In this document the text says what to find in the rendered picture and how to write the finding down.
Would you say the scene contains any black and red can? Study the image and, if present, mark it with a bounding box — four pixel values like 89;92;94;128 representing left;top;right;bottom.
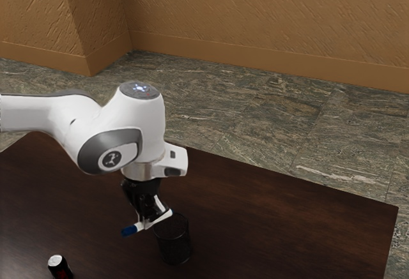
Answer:
47;254;73;279

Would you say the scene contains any white pen with blue cap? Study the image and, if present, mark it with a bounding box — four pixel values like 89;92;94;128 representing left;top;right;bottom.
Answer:
120;208;174;237

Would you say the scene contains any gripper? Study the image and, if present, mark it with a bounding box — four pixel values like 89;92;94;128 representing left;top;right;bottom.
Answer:
120;177;164;216

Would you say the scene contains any black mesh pen holder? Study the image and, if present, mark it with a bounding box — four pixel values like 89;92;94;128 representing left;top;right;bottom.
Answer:
152;213;194;266

